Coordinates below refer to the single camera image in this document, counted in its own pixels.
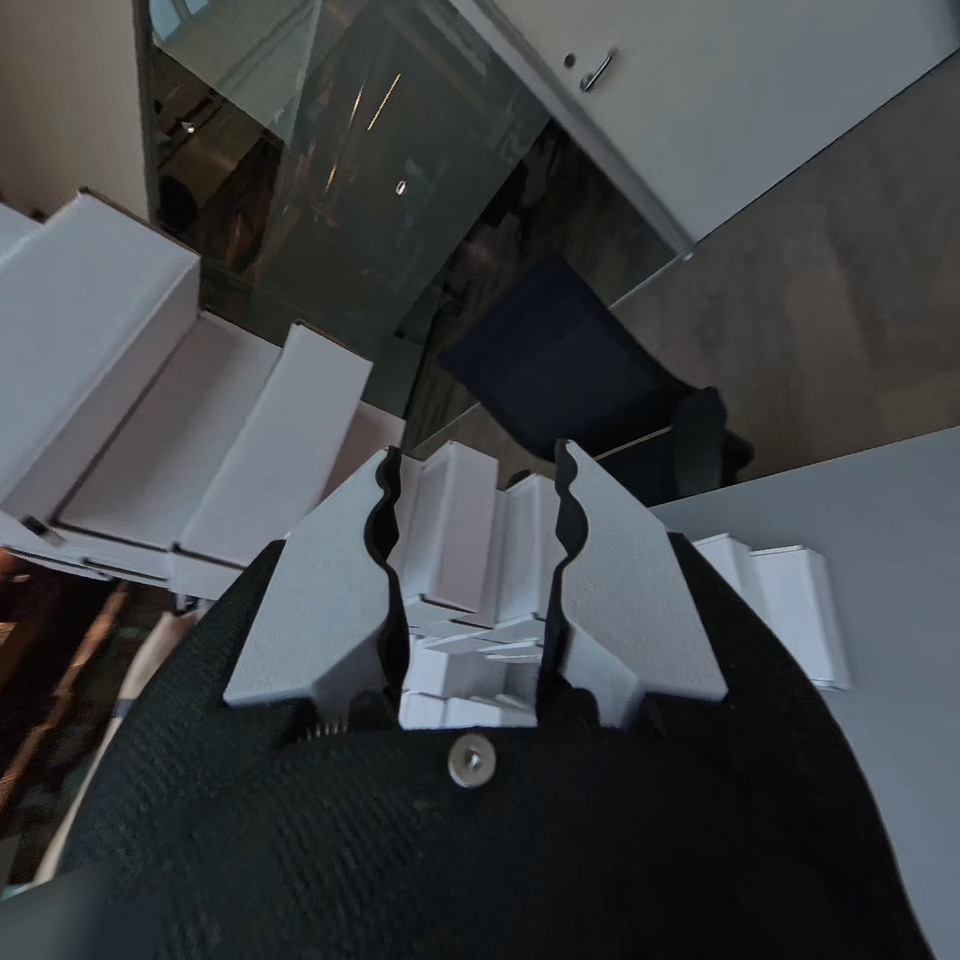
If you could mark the white cabinet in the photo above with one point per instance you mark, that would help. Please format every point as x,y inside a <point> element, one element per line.
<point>750,112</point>

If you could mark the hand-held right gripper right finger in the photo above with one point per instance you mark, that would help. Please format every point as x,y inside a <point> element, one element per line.
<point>637,600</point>

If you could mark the dark office chair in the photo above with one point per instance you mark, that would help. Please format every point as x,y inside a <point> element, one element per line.
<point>555,360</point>

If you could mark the row of large white boxes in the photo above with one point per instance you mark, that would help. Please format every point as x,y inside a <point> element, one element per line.
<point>97,315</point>

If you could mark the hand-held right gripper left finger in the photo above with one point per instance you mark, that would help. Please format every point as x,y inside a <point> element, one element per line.
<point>315,600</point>

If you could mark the pile of small white boxes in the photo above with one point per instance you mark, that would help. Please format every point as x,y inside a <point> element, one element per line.
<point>457,517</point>

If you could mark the glass partition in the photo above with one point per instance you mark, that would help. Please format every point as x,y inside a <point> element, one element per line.
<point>337,187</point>

